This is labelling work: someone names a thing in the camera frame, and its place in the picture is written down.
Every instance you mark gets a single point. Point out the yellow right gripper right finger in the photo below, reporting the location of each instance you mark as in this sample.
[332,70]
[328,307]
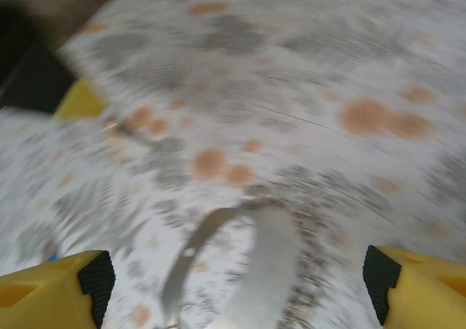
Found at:
[429,292]

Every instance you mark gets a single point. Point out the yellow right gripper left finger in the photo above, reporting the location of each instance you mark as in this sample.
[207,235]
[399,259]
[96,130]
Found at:
[43,292]

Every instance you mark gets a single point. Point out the blue plastic key tag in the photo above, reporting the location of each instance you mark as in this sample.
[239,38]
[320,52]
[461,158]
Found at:
[52,257]

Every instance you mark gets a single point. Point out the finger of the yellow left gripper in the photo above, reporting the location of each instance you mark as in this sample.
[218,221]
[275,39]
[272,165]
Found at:
[80,101]

